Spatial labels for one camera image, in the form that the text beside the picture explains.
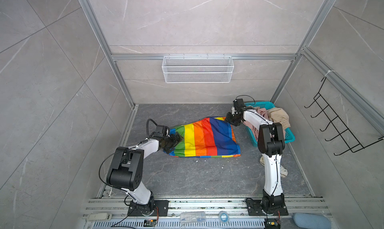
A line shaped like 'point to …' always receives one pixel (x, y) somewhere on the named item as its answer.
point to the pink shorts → (263, 113)
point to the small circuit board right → (272, 223)
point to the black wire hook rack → (343, 133)
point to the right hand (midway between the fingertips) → (226, 119)
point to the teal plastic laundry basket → (290, 137)
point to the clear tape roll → (220, 215)
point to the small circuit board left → (149, 222)
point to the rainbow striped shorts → (211, 137)
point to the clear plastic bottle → (193, 217)
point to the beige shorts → (278, 115)
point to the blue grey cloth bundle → (311, 221)
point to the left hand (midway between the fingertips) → (179, 139)
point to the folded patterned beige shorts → (283, 170)
